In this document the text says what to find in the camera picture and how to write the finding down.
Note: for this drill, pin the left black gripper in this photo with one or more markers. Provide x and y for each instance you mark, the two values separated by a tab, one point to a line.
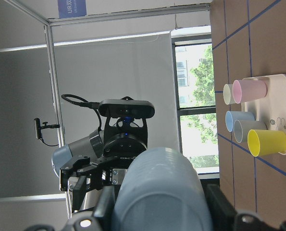
121	144

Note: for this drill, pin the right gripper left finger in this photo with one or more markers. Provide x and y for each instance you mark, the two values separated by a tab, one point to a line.
104	208

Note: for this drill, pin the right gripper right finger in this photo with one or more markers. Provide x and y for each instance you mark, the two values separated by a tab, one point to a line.
222	212

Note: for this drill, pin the light blue plastic cup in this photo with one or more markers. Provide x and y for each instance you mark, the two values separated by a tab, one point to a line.
161	191

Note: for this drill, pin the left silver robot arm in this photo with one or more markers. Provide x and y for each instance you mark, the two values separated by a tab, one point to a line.
65	153

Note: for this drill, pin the yellow plastic cup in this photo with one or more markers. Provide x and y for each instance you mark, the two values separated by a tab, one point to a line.
265	142

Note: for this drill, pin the grey plastic cup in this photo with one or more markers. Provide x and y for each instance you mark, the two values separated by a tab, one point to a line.
242	128

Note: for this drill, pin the pale green plastic cup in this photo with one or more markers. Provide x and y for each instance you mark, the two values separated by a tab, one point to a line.
228	94

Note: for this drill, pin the pink plastic cup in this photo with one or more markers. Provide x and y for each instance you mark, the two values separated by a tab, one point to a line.
248	90

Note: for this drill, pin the cream rectangular tray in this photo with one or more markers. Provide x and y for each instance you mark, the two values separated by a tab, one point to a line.
272	108

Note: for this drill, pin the black side camera on frame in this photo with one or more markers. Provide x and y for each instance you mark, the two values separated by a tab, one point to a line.
39	127

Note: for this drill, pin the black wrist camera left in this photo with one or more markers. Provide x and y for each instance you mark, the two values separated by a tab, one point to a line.
126	108

